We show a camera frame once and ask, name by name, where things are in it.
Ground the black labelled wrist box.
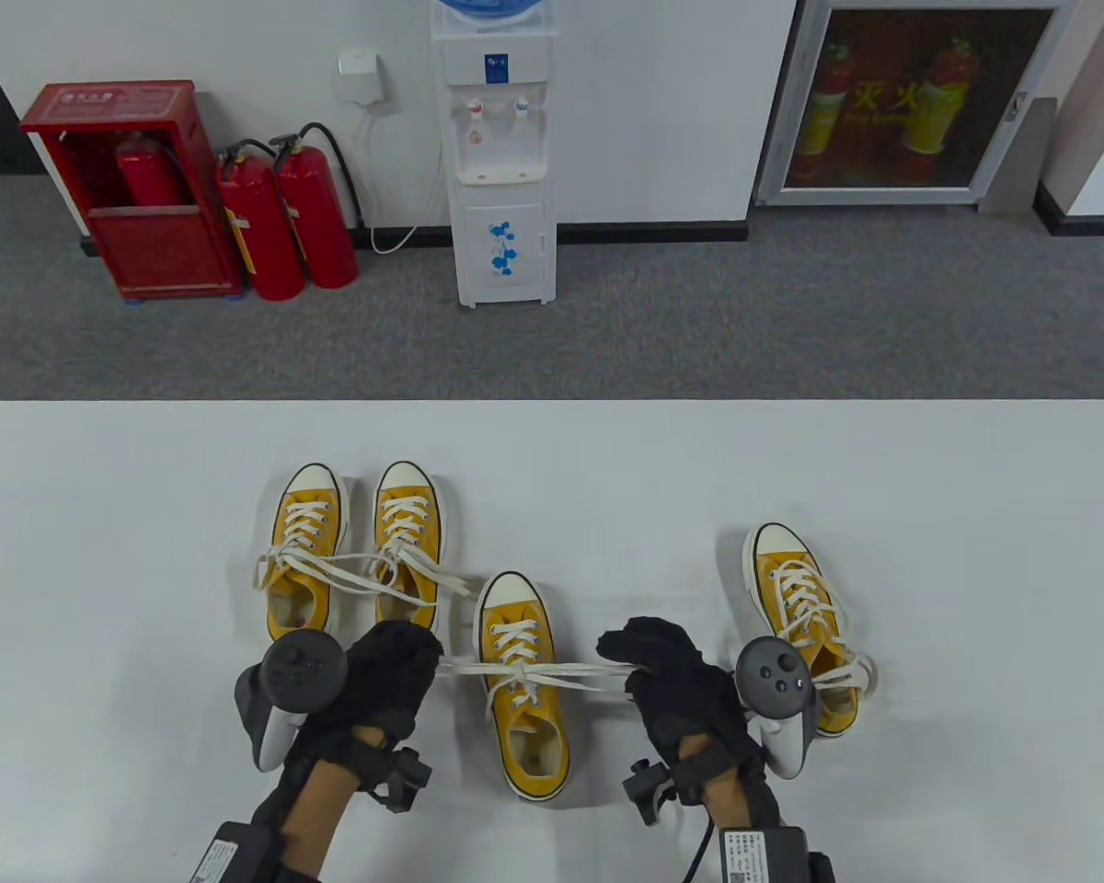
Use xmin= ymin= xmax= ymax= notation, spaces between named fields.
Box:
xmin=718 ymin=826 xmax=834 ymax=883
xmin=189 ymin=821 xmax=277 ymax=883

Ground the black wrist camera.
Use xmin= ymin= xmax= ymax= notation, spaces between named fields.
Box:
xmin=368 ymin=747 xmax=433 ymax=813
xmin=623 ymin=759 xmax=677 ymax=827

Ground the black cable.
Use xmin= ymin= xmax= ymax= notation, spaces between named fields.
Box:
xmin=681 ymin=819 xmax=714 ymax=883

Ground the person's right forearm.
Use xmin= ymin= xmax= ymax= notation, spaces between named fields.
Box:
xmin=681 ymin=736 xmax=785 ymax=840

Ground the person's right hand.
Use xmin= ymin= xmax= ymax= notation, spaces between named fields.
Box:
xmin=596 ymin=616 xmax=766 ymax=783

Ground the person's left hand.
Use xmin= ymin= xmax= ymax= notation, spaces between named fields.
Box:
xmin=285 ymin=621 xmax=444 ymax=766

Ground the white water dispenser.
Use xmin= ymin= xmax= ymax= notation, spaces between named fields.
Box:
xmin=430 ymin=9 xmax=558 ymax=309

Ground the glass door wall cabinet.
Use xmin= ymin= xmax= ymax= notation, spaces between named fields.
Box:
xmin=754 ymin=0 xmax=1082 ymax=208

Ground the gray tracking controller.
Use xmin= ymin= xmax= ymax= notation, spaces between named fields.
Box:
xmin=734 ymin=637 xmax=815 ymax=781
xmin=235 ymin=628 xmax=348 ymax=774

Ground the person's left forearm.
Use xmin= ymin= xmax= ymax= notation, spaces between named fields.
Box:
xmin=248 ymin=731 xmax=369 ymax=883

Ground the gray metal panel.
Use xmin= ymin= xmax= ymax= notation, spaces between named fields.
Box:
xmin=980 ymin=95 xmax=1059 ymax=217

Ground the white power cable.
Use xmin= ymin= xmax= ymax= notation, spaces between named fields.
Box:
xmin=357 ymin=106 xmax=447 ymax=256

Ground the red extinguisher behind glass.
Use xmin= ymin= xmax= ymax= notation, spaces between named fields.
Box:
xmin=902 ymin=37 xmax=981 ymax=185
xmin=796 ymin=41 xmax=858 ymax=180

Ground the white wall box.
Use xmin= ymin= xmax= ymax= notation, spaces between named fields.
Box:
xmin=336 ymin=51 xmax=397 ymax=111

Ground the red fire extinguisher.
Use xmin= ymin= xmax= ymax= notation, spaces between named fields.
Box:
xmin=115 ymin=132 xmax=190 ymax=211
xmin=213 ymin=140 xmax=306 ymax=303
xmin=270 ymin=122 xmax=366 ymax=291

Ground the red extinguisher floor cabinet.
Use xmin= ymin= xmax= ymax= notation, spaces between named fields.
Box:
xmin=18 ymin=80 xmax=245 ymax=304

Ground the yellow shoe with white laces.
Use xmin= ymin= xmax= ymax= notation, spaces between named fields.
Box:
xmin=743 ymin=522 xmax=884 ymax=739
xmin=254 ymin=463 xmax=443 ymax=645
xmin=366 ymin=460 xmax=479 ymax=636
xmin=437 ymin=570 xmax=636 ymax=803

